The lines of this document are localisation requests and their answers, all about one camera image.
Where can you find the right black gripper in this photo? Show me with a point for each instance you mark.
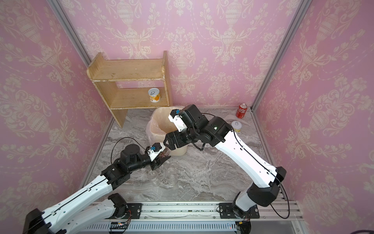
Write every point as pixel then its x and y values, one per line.
pixel 178 136

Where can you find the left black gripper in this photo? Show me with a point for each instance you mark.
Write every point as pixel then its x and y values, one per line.
pixel 161 161

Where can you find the clear jar flower tea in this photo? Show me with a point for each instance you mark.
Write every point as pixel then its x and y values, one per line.
pixel 153 175
pixel 171 177
pixel 165 153

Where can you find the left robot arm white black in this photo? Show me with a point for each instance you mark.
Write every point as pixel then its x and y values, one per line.
pixel 96 201

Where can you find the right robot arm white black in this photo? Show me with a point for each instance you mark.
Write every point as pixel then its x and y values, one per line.
pixel 193 126

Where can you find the cream trash bin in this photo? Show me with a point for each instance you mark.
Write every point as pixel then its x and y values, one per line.
pixel 159 125

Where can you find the clear plastic bin liner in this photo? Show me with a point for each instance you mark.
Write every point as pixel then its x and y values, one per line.
pixel 150 131

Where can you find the yellow white can on shelf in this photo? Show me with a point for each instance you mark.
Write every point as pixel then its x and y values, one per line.
pixel 154 94

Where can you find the yellow white can on table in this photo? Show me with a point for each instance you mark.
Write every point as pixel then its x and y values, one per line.
pixel 237 126

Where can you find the red cola can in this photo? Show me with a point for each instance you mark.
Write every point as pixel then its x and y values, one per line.
pixel 241 111

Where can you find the wooden two-tier shelf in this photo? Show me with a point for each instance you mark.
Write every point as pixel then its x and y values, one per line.
pixel 124 84

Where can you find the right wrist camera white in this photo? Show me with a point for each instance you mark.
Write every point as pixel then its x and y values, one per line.
pixel 175 118

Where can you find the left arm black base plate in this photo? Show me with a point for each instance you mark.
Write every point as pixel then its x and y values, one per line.
pixel 131 210

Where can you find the small circuit board with wires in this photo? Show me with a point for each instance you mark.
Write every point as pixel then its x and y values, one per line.
pixel 118 227

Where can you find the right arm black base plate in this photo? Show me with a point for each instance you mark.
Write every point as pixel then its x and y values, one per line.
pixel 227 211

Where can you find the aluminium mounting rail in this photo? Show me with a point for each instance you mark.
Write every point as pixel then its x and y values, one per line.
pixel 203 218

